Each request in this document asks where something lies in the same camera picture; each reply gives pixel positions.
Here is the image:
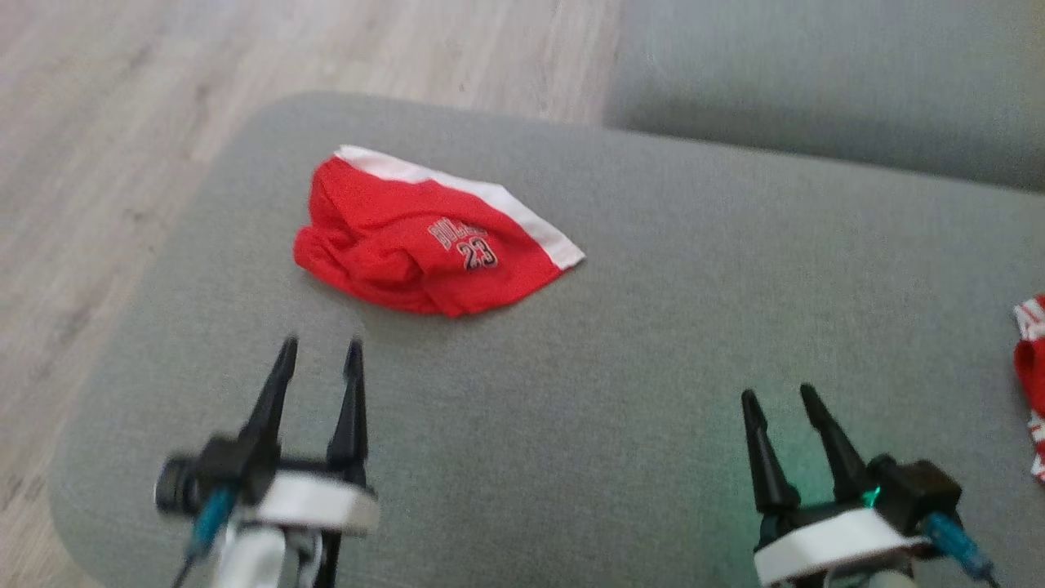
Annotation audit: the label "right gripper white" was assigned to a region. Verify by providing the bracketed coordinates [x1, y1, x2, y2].
[741, 384, 932, 588]

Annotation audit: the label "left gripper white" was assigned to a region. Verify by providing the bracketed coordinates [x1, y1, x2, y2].
[238, 335, 381, 588]

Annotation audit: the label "red white-striped shorts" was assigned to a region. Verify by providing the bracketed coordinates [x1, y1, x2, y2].
[294, 145, 586, 318]

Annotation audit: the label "red white jersey shirt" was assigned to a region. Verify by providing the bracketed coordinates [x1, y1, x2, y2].
[1012, 294, 1045, 483]

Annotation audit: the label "grey fabric sofa seat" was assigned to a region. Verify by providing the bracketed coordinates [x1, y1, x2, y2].
[47, 90, 1045, 588]

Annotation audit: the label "grey fabric sofa cushion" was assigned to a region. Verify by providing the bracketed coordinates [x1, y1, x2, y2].
[603, 0, 1045, 194]

